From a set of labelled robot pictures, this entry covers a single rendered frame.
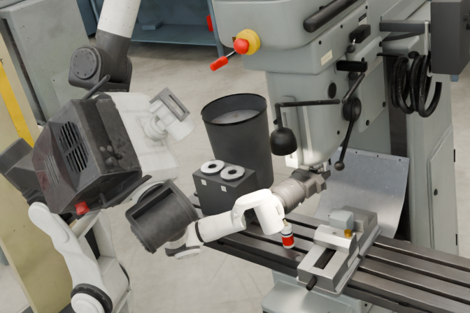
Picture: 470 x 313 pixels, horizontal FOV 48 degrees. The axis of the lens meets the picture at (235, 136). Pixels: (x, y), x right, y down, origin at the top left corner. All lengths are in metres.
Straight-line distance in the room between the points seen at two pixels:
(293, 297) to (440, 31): 0.96
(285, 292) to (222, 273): 1.43
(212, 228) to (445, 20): 0.86
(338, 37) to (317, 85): 0.14
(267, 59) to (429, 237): 1.13
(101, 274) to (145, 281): 1.69
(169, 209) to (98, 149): 0.22
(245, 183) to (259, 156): 1.78
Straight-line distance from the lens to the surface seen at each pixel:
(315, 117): 1.48
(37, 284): 3.25
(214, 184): 1.96
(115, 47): 1.43
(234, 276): 3.24
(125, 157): 1.28
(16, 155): 1.62
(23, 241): 3.10
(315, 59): 1.35
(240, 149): 3.62
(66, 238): 1.62
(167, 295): 3.25
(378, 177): 2.03
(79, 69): 1.41
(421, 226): 2.18
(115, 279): 1.79
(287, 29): 1.26
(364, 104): 1.65
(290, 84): 1.47
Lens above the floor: 2.16
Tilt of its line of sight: 27 degrees down
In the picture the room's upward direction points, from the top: 12 degrees counter-clockwise
